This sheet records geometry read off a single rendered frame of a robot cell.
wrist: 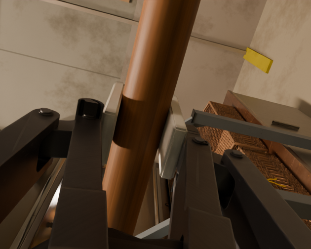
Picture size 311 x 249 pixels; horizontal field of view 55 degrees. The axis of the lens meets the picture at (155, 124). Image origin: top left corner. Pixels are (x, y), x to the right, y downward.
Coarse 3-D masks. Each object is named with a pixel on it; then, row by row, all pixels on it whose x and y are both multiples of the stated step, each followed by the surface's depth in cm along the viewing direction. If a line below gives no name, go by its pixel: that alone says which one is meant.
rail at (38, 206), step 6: (60, 162) 140; (60, 168) 135; (54, 174) 130; (54, 180) 126; (48, 186) 121; (48, 192) 118; (42, 198) 114; (42, 204) 111; (36, 210) 107; (36, 216) 104; (30, 222) 101; (24, 228) 98; (30, 228) 99; (24, 234) 96; (18, 240) 93; (18, 246) 91
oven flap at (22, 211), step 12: (48, 168) 156; (48, 180) 141; (36, 192) 136; (24, 204) 128; (36, 204) 124; (12, 216) 121; (24, 216) 120; (0, 228) 115; (12, 228) 114; (0, 240) 109; (12, 240) 108
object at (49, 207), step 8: (64, 168) 135; (56, 184) 123; (56, 192) 120; (48, 200) 113; (56, 200) 121; (40, 208) 108; (48, 208) 110; (40, 216) 104; (48, 216) 111; (40, 224) 101; (48, 224) 112; (32, 232) 97; (40, 232) 102; (48, 232) 112; (24, 240) 93; (32, 240) 94; (40, 240) 103; (24, 248) 90
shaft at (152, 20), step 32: (160, 0) 15; (192, 0) 15; (160, 32) 16; (160, 64) 16; (128, 96) 17; (160, 96) 17; (128, 128) 18; (160, 128) 18; (128, 160) 18; (128, 192) 19; (128, 224) 20
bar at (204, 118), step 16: (192, 112) 111; (224, 128) 110; (240, 128) 110; (256, 128) 110; (272, 128) 114; (288, 144) 113; (304, 144) 113; (288, 192) 68; (304, 208) 65; (160, 224) 68
